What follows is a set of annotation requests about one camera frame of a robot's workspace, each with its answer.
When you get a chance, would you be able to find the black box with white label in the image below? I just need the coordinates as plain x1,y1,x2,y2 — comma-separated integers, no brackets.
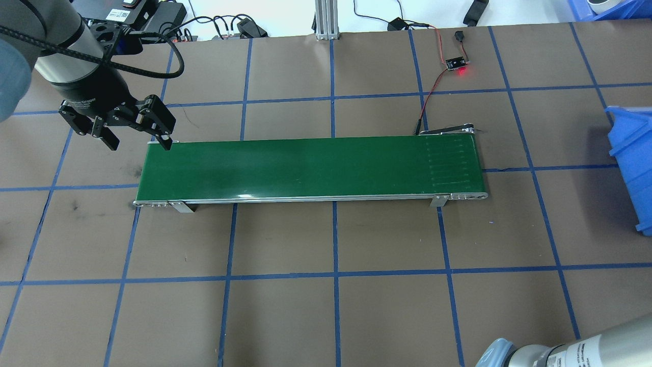
104,6,149,24

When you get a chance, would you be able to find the black power brick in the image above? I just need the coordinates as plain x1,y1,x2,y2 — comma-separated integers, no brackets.
140,2,188,33

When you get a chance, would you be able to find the black mains plug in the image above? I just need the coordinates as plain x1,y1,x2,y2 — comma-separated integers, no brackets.
236,17,268,39

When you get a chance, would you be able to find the green conveyor belt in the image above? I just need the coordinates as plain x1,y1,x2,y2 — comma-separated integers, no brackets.
133,127,490,213

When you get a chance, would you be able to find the black power adapter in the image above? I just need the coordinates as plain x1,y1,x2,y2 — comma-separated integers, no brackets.
462,0,490,27

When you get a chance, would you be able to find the blue plastic bin with foam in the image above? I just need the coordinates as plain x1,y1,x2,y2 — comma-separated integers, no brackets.
605,105,652,237

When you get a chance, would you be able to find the blue bin with tape roll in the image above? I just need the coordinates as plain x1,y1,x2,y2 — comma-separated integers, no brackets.
567,0,652,21

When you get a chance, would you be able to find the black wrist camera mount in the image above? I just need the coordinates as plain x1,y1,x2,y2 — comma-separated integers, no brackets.
87,19,145,57

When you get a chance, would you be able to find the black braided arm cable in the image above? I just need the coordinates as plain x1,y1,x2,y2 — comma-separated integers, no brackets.
0,22,185,81

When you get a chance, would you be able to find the aluminium extrusion post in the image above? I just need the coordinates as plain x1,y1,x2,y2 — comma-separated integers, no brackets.
314,0,340,41

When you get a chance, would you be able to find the red black conveyor wire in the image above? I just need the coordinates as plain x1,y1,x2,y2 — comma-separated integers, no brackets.
415,64,452,136

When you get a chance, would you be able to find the red switch box wire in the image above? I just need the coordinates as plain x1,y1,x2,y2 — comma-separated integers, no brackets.
406,22,448,64

